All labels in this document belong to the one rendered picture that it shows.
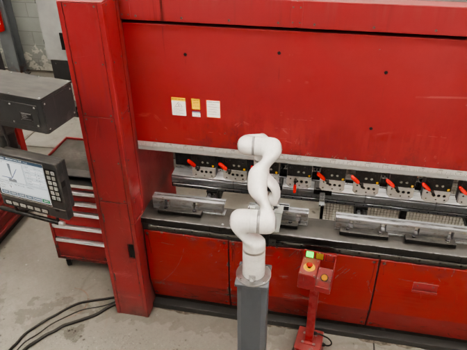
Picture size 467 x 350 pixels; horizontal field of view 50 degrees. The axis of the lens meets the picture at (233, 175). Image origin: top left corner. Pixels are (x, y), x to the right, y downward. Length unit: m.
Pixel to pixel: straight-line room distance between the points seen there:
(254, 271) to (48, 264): 2.34
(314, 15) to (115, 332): 2.57
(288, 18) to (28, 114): 1.37
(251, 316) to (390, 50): 1.59
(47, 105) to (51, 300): 2.04
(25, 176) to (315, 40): 1.69
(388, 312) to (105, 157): 2.11
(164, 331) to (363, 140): 1.99
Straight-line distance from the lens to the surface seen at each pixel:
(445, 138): 2.95
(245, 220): 2.44
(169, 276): 3.68
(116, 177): 3.13
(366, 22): 2.64
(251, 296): 2.75
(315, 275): 3.08
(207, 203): 3.30
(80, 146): 4.10
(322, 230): 3.26
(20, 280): 4.49
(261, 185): 2.48
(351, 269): 3.34
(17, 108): 2.67
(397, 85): 2.78
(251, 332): 2.96
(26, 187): 2.91
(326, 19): 2.64
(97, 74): 2.84
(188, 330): 3.80
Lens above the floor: 2.91
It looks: 33 degrees down
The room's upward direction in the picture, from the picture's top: 1 degrees counter-clockwise
